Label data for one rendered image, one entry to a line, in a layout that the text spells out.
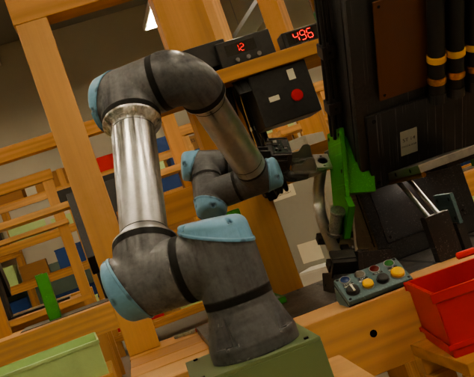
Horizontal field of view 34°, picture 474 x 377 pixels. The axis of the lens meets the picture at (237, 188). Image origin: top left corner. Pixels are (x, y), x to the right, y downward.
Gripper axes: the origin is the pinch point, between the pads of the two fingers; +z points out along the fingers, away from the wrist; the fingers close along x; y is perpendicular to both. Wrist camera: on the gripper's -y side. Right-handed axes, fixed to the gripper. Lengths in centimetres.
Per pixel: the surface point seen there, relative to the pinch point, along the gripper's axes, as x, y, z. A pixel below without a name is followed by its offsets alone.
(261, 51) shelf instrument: 35.3, 12.8, -10.2
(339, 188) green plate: -9.4, 0.7, 2.6
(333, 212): -17.1, 0.0, -0.5
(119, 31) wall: 922, -478, -38
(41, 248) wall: 684, -706, -169
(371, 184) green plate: -11.7, 3.4, 9.9
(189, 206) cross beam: 19.4, -29.4, -30.7
